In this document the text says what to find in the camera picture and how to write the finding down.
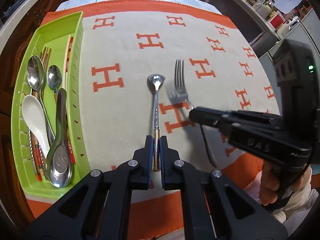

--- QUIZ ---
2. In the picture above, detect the steel fork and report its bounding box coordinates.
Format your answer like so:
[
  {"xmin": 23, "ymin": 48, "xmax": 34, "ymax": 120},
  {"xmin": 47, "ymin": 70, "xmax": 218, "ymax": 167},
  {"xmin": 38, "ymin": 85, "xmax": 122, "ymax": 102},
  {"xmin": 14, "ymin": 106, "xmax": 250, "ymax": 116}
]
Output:
[{"xmin": 174, "ymin": 59, "xmax": 217, "ymax": 168}]

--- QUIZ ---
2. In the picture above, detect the dark handled ladle spoon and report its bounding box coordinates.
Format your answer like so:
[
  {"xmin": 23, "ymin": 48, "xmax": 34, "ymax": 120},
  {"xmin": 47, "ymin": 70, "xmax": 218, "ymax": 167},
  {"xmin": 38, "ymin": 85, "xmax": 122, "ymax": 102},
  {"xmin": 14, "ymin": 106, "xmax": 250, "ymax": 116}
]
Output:
[{"xmin": 46, "ymin": 88, "xmax": 73, "ymax": 188}]

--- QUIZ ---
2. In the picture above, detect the small steel spoon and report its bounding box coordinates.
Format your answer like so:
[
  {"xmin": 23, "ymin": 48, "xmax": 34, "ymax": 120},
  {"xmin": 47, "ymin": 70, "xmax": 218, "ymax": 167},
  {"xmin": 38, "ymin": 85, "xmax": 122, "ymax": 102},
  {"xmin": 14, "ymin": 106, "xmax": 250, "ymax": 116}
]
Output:
[{"xmin": 148, "ymin": 74, "xmax": 165, "ymax": 172}]

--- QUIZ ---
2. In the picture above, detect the white ceramic spoon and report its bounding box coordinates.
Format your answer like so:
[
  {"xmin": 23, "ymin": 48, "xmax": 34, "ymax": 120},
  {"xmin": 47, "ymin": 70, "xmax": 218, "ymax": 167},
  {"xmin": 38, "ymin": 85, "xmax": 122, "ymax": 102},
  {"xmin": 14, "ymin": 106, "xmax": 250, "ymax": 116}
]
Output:
[{"xmin": 22, "ymin": 95, "xmax": 50, "ymax": 158}]

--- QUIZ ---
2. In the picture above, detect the wooden handled steel spoon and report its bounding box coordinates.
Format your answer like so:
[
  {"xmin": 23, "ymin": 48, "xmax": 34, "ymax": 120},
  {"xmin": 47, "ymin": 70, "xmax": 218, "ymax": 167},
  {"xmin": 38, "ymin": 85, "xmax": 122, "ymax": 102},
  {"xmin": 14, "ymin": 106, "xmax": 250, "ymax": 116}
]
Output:
[{"xmin": 47, "ymin": 64, "xmax": 62, "ymax": 102}]

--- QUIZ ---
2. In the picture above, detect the large steel spoon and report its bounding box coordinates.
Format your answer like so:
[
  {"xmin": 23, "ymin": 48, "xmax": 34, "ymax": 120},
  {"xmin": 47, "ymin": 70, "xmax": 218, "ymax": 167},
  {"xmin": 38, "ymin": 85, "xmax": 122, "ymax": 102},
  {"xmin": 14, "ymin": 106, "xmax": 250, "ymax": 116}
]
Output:
[{"xmin": 27, "ymin": 55, "xmax": 55, "ymax": 146}]

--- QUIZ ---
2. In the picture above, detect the brown wooden chopstick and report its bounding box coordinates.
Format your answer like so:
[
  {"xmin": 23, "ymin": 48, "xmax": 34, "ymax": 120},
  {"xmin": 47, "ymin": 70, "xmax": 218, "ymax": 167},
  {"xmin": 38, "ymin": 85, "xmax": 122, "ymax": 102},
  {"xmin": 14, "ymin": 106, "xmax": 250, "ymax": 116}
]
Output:
[{"xmin": 33, "ymin": 47, "xmax": 50, "ymax": 180}]

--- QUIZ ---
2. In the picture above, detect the steel metal chopstick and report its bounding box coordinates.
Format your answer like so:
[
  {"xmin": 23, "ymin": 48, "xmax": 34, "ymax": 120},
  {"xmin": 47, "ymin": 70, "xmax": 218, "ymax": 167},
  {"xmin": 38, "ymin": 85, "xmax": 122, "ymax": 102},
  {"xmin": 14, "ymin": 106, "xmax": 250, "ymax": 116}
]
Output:
[{"xmin": 28, "ymin": 130, "xmax": 38, "ymax": 176}]

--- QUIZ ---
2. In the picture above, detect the person right hand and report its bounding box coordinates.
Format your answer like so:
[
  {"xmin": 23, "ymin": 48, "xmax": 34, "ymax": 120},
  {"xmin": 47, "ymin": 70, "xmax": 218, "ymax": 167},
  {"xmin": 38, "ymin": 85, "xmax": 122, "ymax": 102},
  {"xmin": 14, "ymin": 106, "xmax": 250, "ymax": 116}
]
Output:
[{"xmin": 258, "ymin": 159, "xmax": 306, "ymax": 205}]

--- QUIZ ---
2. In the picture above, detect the green plastic utensil tray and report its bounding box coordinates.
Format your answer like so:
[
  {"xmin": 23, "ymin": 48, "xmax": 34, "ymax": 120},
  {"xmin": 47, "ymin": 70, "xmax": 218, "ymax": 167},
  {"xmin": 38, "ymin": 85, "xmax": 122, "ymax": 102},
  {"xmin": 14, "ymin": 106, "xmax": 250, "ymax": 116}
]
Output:
[{"xmin": 10, "ymin": 11, "xmax": 91, "ymax": 201}]

